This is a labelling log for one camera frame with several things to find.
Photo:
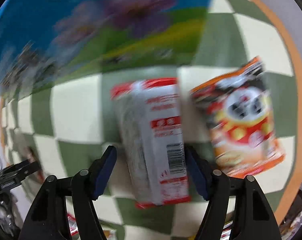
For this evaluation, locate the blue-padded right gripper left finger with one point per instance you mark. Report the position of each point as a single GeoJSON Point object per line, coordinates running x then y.
{"type": "Point", "coordinates": [47, 216]}

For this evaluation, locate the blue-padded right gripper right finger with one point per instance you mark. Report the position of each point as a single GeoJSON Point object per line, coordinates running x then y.
{"type": "Point", "coordinates": [254, 218]}

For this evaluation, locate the red panda snack packet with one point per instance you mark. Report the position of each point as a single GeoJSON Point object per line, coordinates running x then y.
{"type": "Point", "coordinates": [238, 113]}

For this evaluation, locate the red white snack packet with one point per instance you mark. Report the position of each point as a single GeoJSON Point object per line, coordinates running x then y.
{"type": "Point", "coordinates": [149, 121]}

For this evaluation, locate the green white checkered mat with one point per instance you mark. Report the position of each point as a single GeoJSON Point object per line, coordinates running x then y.
{"type": "Point", "coordinates": [70, 121]}

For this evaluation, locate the cardboard milk box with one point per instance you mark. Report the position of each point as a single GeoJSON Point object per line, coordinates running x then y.
{"type": "Point", "coordinates": [42, 41]}

